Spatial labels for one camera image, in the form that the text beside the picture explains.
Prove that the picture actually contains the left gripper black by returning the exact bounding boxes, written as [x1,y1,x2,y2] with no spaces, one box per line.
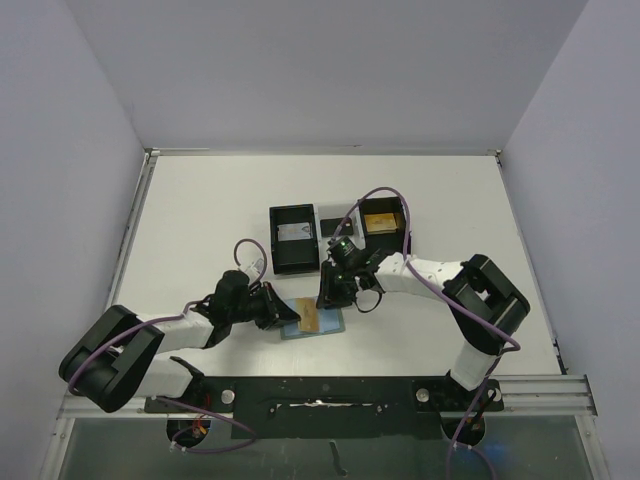
[229,281,300,330]

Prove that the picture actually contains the gold VIP card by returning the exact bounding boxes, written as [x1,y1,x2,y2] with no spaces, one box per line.
[295,298,320,333]

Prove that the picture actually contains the green card holder wallet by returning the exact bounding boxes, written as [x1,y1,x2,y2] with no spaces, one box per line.
[280,309,346,340]

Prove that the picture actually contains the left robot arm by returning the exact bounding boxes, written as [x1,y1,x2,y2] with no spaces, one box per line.
[58,270,300,413]

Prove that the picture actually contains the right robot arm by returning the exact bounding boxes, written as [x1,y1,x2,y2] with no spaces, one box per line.
[316,237,531,409]

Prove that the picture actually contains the black card in white bin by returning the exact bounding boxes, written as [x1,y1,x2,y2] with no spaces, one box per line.
[320,218,354,238]

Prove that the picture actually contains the silver card in left bin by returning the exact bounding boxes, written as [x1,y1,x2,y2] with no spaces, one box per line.
[277,222,314,242]

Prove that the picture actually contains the gold credit card in bin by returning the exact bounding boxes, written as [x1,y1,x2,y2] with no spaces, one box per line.
[364,212,398,235]

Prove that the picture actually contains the black left bin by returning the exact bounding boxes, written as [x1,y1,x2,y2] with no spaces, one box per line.
[269,204,320,275]

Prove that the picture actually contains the black bin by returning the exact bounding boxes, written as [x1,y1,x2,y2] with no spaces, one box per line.
[269,204,320,275]
[357,196,407,253]

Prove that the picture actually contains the black right bin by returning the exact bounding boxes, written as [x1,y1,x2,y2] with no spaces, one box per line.
[357,196,407,253]

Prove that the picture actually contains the white middle bin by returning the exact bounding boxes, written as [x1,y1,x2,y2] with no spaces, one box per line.
[314,202,365,254]

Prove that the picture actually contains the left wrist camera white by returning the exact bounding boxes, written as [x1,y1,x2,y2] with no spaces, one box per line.
[239,258,265,277]

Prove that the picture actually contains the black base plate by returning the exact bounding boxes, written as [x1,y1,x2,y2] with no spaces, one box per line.
[144,376,504,440]

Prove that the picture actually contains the aluminium front rail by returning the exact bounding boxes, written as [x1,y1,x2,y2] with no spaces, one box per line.
[57,375,598,420]

